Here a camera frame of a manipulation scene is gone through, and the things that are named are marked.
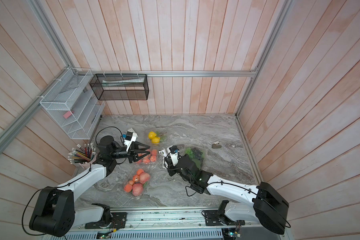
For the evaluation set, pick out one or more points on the yellow lemon upper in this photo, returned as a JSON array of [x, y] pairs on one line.
[[152, 135]]

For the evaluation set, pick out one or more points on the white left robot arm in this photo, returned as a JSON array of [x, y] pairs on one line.
[[55, 212]]

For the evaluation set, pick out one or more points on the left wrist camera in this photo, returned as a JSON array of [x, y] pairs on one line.
[[128, 143]]

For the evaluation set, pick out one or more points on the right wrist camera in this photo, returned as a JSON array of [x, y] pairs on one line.
[[170, 155]]

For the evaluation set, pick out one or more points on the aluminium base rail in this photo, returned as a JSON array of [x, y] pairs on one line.
[[178, 223]]

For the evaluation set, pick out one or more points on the yellow lemon lower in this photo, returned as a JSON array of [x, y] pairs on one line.
[[156, 140]]

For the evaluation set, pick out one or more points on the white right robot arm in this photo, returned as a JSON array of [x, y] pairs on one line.
[[262, 203]]

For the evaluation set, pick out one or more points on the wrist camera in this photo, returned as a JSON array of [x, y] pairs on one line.
[[170, 155], [128, 143]]

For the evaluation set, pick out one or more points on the clear box of tomatoes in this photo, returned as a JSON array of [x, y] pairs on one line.
[[151, 158]]

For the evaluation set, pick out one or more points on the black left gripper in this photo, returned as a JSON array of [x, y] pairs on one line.
[[132, 154]]

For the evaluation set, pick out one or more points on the clear box of apples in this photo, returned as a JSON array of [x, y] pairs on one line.
[[137, 182]]

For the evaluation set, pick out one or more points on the small brown white object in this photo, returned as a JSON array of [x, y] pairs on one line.
[[216, 145]]

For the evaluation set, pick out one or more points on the pink eraser on shelf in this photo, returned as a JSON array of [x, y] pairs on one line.
[[67, 114]]

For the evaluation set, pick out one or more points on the clear box of lemons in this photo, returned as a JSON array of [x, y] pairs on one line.
[[160, 133]]

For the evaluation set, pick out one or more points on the pink cup of pencils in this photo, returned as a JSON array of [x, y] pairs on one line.
[[83, 155]]

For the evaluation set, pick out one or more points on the white mesh wall shelf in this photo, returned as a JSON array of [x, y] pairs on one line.
[[70, 91]]

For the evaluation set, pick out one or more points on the yellow lemon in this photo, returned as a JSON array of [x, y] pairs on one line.
[[152, 135], [156, 140]]

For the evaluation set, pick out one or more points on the black mesh wall basket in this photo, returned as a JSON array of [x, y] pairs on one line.
[[120, 87]]

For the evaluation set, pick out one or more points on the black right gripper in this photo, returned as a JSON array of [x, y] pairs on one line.
[[172, 168]]

